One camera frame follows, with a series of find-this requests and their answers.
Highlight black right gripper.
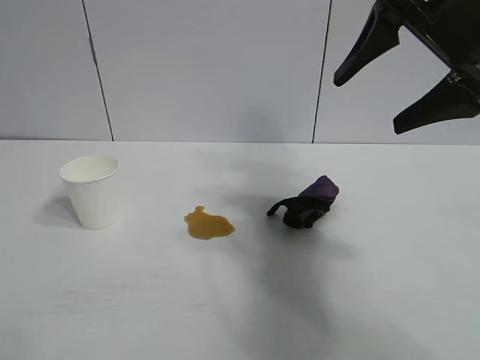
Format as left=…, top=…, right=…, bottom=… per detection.
left=333, top=0, right=480, bottom=135

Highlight purple and black cloth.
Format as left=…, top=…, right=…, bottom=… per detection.
left=266, top=174, right=341, bottom=230

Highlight white paper cup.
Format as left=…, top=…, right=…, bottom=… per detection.
left=58, top=155, right=121, bottom=231

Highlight brown liquid spill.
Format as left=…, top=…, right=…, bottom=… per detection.
left=183, top=205, right=237, bottom=241

